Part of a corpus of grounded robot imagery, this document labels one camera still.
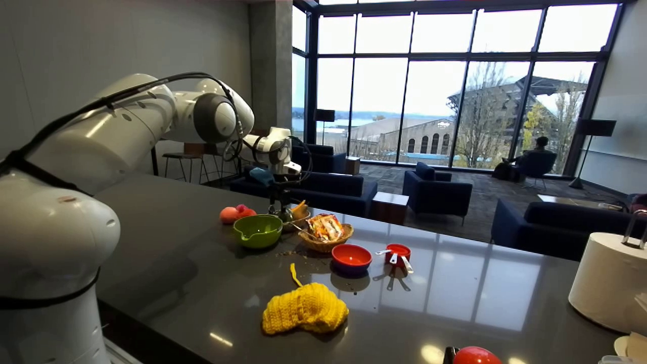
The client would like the red bowl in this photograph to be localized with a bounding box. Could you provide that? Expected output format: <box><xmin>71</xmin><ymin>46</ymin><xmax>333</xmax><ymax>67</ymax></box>
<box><xmin>330</xmin><ymin>242</ymin><xmax>373</xmax><ymax>275</ymax></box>

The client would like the seated person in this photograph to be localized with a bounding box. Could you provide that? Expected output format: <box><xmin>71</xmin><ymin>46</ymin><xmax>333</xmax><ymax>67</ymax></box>
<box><xmin>513</xmin><ymin>135</ymin><xmax>560</xmax><ymax>180</ymax></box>

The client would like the wicker basket with wooden strips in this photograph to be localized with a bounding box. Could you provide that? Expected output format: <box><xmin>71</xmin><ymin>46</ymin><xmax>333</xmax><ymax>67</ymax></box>
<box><xmin>294</xmin><ymin>212</ymin><xmax>356</xmax><ymax>254</ymax></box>

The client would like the small red cup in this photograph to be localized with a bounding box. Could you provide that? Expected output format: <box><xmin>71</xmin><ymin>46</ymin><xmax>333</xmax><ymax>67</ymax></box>
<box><xmin>382</xmin><ymin>242</ymin><xmax>412</xmax><ymax>266</ymax></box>

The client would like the small black speaker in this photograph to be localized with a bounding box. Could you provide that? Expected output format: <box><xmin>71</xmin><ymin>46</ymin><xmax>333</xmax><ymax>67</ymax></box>
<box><xmin>313</xmin><ymin>108</ymin><xmax>337</xmax><ymax>148</ymax></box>

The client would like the green bowl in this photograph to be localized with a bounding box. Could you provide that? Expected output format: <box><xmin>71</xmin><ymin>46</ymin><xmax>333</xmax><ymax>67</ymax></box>
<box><xmin>230</xmin><ymin>212</ymin><xmax>284</xmax><ymax>251</ymax></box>

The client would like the white paper towel roll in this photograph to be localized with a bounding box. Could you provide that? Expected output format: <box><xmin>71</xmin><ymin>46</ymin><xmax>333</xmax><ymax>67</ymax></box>
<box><xmin>566</xmin><ymin>230</ymin><xmax>647</xmax><ymax>336</ymax></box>

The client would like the red emergency stop button box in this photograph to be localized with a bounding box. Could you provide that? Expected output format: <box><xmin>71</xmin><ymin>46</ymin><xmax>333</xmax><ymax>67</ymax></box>
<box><xmin>443</xmin><ymin>344</ymin><xmax>505</xmax><ymax>364</ymax></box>

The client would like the dark navy sofa with cushion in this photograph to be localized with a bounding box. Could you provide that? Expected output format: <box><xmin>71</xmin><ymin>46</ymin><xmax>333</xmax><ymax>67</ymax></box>
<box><xmin>488</xmin><ymin>197</ymin><xmax>647</xmax><ymax>262</ymax></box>

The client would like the yellow crocheted cloth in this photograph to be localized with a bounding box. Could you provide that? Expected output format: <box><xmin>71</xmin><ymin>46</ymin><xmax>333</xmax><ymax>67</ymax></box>
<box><xmin>260</xmin><ymin>261</ymin><xmax>352</xmax><ymax>337</ymax></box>

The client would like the small wicker basket with food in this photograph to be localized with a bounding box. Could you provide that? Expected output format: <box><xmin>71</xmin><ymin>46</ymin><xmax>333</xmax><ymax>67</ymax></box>
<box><xmin>284</xmin><ymin>199</ymin><xmax>315</xmax><ymax>230</ymax></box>

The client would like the small dark side table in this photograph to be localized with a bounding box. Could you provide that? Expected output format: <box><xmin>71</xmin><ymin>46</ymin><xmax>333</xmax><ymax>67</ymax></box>
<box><xmin>369</xmin><ymin>190</ymin><xmax>412</xmax><ymax>226</ymax></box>

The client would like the pink peach toy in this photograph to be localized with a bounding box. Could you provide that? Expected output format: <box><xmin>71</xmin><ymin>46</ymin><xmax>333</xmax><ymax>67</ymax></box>
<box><xmin>218</xmin><ymin>205</ymin><xmax>243</xmax><ymax>226</ymax></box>

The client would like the white plate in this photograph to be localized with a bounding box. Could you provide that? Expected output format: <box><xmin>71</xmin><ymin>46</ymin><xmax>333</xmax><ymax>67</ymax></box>
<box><xmin>611</xmin><ymin>330</ymin><xmax>647</xmax><ymax>364</ymax></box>

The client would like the teal wrist camera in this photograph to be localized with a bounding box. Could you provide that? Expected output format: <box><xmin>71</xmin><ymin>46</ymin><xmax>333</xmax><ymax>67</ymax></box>
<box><xmin>248</xmin><ymin>165</ymin><xmax>275</xmax><ymax>188</ymax></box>

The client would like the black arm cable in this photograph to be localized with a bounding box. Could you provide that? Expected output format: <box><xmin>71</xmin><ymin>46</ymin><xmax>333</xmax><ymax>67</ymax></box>
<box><xmin>0</xmin><ymin>68</ymin><xmax>248</xmax><ymax>179</ymax></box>

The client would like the blue armchair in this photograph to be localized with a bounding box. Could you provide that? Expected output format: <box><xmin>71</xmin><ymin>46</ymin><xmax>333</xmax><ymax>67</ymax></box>
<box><xmin>400</xmin><ymin>160</ymin><xmax>475</xmax><ymax>218</ymax></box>

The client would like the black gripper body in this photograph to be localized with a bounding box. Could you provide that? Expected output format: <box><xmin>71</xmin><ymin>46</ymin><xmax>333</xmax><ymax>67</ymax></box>
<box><xmin>271</xmin><ymin>160</ymin><xmax>306</xmax><ymax>201</ymax></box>

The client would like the wooden chair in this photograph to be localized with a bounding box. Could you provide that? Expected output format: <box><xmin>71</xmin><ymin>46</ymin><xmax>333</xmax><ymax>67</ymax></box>
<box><xmin>159</xmin><ymin>140</ymin><xmax>226</xmax><ymax>186</ymax></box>

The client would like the black speaker on tall stand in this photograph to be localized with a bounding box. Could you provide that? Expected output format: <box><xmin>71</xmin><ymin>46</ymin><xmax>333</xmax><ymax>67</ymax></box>
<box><xmin>568</xmin><ymin>118</ymin><xmax>618</xmax><ymax>192</ymax></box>

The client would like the white and red small toy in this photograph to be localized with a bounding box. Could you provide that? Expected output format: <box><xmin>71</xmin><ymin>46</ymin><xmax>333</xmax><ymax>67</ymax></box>
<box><xmin>379</xmin><ymin>249</ymin><xmax>415</xmax><ymax>279</ymax></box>

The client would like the low coffee table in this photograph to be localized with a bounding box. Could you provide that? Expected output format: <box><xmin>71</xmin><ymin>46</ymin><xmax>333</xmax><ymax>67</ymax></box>
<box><xmin>536</xmin><ymin>192</ymin><xmax>630</xmax><ymax>212</ymax></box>

